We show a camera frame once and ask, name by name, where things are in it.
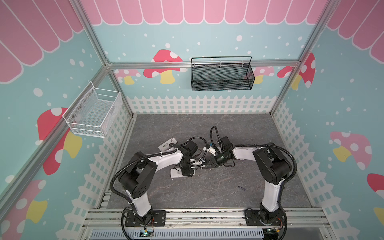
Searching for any white remote with green buttons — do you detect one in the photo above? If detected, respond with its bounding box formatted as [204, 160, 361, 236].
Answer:
[170, 169, 185, 179]

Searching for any white remote with batteries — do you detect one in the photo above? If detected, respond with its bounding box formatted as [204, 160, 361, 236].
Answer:
[158, 138, 178, 152]

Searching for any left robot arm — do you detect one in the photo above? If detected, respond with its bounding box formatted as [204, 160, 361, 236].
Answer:
[110, 137, 210, 218]

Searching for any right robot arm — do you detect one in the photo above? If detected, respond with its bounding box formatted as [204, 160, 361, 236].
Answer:
[201, 126, 298, 226]

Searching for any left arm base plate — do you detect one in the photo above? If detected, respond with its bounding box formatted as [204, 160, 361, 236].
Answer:
[124, 210, 167, 227]

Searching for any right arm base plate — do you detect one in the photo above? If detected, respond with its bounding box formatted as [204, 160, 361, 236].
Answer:
[244, 208, 287, 227]

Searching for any black mesh wall basket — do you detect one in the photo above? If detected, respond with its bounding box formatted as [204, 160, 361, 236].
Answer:
[191, 56, 256, 92]

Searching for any white wire wall basket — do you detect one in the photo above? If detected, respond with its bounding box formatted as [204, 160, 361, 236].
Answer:
[63, 82, 123, 138]

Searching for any aluminium frame post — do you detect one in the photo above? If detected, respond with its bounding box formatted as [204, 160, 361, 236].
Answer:
[70, 1, 134, 118]

